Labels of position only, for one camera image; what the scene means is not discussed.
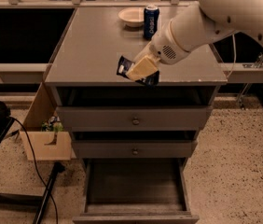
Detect grey drawer cabinet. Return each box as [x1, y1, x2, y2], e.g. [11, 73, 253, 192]
[44, 6, 228, 224]

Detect blue pepsi can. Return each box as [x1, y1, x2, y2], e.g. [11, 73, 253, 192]
[144, 5, 159, 40]

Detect grey top drawer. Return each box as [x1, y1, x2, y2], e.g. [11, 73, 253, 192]
[57, 106, 212, 132]

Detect black cable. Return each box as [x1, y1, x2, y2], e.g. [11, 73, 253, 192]
[8, 116, 60, 224]

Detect grey bottom drawer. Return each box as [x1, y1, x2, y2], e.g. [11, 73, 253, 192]
[73, 158, 199, 224]

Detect grey middle drawer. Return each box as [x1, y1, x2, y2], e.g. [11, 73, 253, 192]
[72, 141, 198, 159]

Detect grey drawer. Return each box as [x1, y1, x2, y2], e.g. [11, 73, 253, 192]
[73, 158, 199, 224]
[57, 106, 212, 132]
[72, 141, 198, 159]

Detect white cable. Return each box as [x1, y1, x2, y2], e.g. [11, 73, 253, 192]
[226, 34, 238, 79]

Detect black stand leg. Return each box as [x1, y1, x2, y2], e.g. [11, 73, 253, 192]
[33, 162, 65, 224]

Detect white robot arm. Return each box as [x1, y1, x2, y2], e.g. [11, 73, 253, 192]
[126, 0, 263, 81]

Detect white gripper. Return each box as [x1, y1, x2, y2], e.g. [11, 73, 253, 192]
[126, 23, 189, 81]

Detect blue rxbar blueberry wrapper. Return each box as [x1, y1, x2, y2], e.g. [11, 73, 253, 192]
[117, 56, 159, 86]

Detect green items in crate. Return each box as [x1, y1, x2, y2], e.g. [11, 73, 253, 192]
[41, 116, 63, 133]

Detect white bowl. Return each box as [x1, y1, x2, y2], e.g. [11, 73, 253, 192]
[118, 7, 144, 28]

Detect wooden crate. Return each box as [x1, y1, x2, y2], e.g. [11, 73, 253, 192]
[20, 84, 72, 161]

